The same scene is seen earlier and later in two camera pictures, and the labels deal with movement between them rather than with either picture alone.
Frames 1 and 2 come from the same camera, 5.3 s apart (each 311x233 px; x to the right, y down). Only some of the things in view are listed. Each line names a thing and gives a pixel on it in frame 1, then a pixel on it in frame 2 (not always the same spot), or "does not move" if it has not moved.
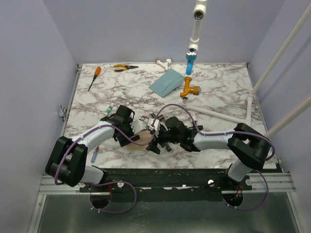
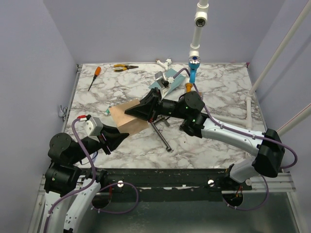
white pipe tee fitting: x=165 y=65 does not move
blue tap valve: x=191 y=55 to x=194 y=63
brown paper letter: x=146 y=136 to x=126 y=124
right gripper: x=158 y=138 to x=148 y=107
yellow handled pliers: x=126 y=67 does not move
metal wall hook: x=63 y=111 does not move
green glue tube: x=109 y=109 does not move
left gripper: x=135 y=138 to x=113 y=139
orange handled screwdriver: x=97 y=73 does not move
